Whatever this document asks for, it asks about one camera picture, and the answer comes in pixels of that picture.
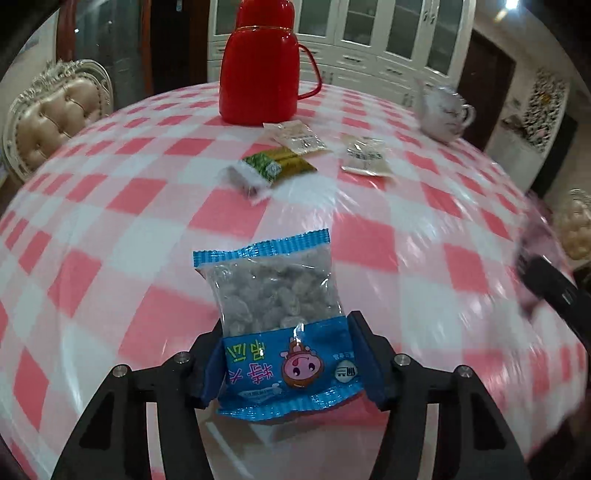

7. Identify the small white snack packet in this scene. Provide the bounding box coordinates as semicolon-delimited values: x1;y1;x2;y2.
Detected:
263;121;327;156

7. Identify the green snack packet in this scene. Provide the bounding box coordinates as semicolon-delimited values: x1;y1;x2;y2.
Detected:
224;147;319;201

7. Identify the cream white snack packet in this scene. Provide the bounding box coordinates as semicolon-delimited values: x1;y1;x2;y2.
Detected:
341;134;393;179

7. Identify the blue clear-window snack packet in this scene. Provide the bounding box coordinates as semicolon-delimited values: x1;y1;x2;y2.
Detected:
191;228;370;423

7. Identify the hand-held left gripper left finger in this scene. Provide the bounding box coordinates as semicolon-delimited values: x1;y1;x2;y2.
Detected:
51;320;227;480

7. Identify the cream tufted ornate chair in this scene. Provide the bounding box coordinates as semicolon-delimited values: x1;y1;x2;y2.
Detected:
2;59;114;184

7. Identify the dark wooden door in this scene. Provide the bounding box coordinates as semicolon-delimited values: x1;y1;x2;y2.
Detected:
457;41;518;151

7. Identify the white glass-door cabinet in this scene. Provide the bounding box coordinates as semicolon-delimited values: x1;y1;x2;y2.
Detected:
208;0;476;109

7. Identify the white lattice wall screen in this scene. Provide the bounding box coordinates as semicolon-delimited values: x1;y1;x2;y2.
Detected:
526;67;570;151

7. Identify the white floral teapot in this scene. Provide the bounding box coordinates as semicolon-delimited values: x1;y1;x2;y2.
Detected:
413;78;476;145

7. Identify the low white side cabinet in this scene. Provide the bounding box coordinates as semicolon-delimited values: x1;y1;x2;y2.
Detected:
485;117;546;192

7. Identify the red white checkered tablecloth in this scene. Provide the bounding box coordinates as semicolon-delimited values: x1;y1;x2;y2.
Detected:
0;80;587;480

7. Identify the brown framed glass door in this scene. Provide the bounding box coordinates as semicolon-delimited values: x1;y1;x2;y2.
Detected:
55;0;153;116

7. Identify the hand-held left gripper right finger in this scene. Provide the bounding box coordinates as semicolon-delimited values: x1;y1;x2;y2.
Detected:
347;310;530;480

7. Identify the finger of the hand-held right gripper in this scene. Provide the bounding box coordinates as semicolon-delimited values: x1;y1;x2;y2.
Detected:
513;251;579;308

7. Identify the red thermos jug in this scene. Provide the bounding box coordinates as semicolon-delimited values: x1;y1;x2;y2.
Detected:
218;0;323;126

